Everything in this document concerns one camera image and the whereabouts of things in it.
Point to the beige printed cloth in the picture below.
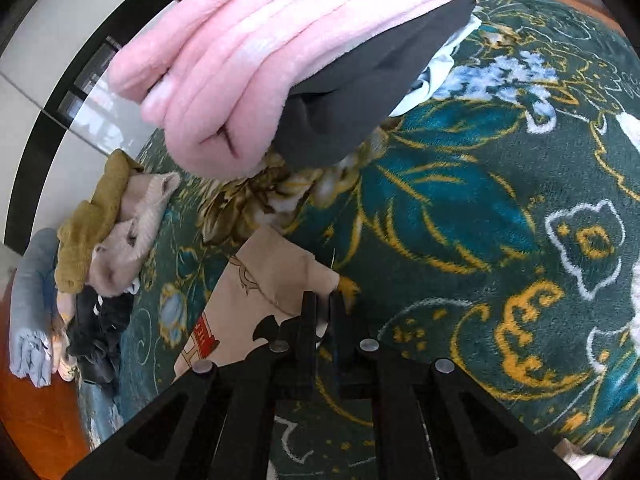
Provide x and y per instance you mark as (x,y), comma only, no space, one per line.
(260,280)

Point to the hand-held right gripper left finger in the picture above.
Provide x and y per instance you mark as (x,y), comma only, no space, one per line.
(306,332)

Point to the pink fleece garment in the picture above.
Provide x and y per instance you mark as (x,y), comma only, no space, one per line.
(240,60)

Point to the light blue white garment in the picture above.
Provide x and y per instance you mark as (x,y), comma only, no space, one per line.
(435,67)

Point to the dark grey garment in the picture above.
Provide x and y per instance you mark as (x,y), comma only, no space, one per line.
(360,95)

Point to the mustard yellow knit garment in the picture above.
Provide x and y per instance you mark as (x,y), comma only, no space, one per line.
(92,222)

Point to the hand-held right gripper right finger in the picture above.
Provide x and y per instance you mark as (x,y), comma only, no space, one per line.
(345,340)

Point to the green floral blanket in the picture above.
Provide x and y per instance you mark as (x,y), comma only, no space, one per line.
(450,240)

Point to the black white garment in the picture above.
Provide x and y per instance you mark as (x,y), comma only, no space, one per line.
(97,332)

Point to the blue grey folded garment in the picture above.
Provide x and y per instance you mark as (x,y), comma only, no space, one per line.
(32,310)

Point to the beige fuzzy garment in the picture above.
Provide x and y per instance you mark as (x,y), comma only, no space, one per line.
(132,232)

